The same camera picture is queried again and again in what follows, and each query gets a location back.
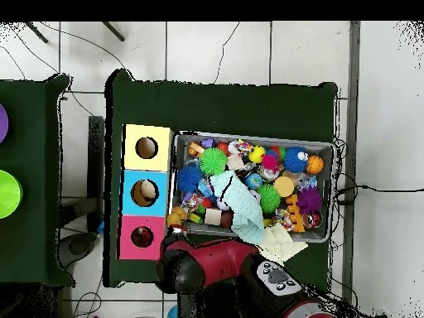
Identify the orange-brown teddy bear plush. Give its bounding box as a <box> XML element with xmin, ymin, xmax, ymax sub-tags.
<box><xmin>166</xmin><ymin>205</ymin><xmax>189</xmax><ymax>229</ymax></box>

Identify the mint knitted cloth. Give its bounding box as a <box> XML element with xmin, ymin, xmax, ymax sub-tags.
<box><xmin>209</xmin><ymin>170</ymin><xmax>267</xmax><ymax>246</ymax></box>

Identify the cream knitted cloth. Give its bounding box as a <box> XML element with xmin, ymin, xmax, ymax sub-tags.
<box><xmin>258</xmin><ymin>223</ymin><xmax>309</xmax><ymax>266</ymax></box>

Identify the wooden three-hole box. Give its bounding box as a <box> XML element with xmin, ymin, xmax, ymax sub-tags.
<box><xmin>117</xmin><ymin>123</ymin><xmax>175</xmax><ymax>261</ymax></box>

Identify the clear mesh toy bin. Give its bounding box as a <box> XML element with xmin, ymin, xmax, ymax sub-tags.
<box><xmin>167</xmin><ymin>129</ymin><xmax>335</xmax><ymax>243</ymax></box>

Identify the plain wooden cube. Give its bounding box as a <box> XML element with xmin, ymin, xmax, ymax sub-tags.
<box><xmin>204</xmin><ymin>208</ymin><xmax>222</xmax><ymax>226</ymax></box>

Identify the blue spiky rubber ball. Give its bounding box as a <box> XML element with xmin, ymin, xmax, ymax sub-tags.
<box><xmin>176</xmin><ymin>164</ymin><xmax>203</xmax><ymax>194</ymax></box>

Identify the green spiky rubber ball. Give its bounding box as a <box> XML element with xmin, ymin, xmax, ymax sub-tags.
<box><xmin>199</xmin><ymin>147</ymin><xmax>229</xmax><ymax>176</ymax></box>

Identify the small green spiky ball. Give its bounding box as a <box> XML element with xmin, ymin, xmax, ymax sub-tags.
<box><xmin>256</xmin><ymin>183</ymin><xmax>282</xmax><ymax>214</ymax></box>

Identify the pink spiky rubber ball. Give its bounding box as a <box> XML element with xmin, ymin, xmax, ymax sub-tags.
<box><xmin>261</xmin><ymin>154</ymin><xmax>280</xmax><ymax>172</ymax></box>

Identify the orange toy burger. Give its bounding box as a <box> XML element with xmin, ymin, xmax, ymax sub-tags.
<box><xmin>272</xmin><ymin>176</ymin><xmax>295</xmax><ymax>199</ymax></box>

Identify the black upright panel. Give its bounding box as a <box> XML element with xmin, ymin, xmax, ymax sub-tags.
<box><xmin>86</xmin><ymin>115</ymin><xmax>106</xmax><ymax>229</ymax></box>

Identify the dark green tablecloth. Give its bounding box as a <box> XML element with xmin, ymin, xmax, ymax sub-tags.
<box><xmin>102</xmin><ymin>69</ymin><xmax>339</xmax><ymax>292</ymax></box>
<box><xmin>0</xmin><ymin>74</ymin><xmax>75</xmax><ymax>287</ymax></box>

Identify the purple spiky rubber ball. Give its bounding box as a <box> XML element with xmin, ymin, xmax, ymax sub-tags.
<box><xmin>296</xmin><ymin>187</ymin><xmax>323</xmax><ymax>215</ymax></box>

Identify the blue googly-eyed spiky ball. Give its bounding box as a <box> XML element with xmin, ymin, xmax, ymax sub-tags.
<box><xmin>282</xmin><ymin>146</ymin><xmax>310</xmax><ymax>174</ymax></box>

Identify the orange basketball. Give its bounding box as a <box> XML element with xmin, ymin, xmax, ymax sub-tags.
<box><xmin>305</xmin><ymin>154</ymin><xmax>325</xmax><ymax>176</ymax></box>

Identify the lime green bowl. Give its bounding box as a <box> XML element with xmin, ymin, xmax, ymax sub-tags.
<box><xmin>0</xmin><ymin>169</ymin><xmax>24</xmax><ymax>219</ymax></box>

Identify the purple bowl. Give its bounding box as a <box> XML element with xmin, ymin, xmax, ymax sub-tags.
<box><xmin>0</xmin><ymin>103</ymin><xmax>10</xmax><ymax>145</ymax></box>

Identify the black tripod leg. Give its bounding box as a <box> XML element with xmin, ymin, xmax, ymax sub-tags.
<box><xmin>24</xmin><ymin>21</ymin><xmax>49</xmax><ymax>44</ymax></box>
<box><xmin>101</xmin><ymin>21</ymin><xmax>126</xmax><ymax>42</ymax></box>

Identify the black power cable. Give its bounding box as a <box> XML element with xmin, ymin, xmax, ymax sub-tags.
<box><xmin>334</xmin><ymin>184</ymin><xmax>424</xmax><ymax>204</ymax></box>

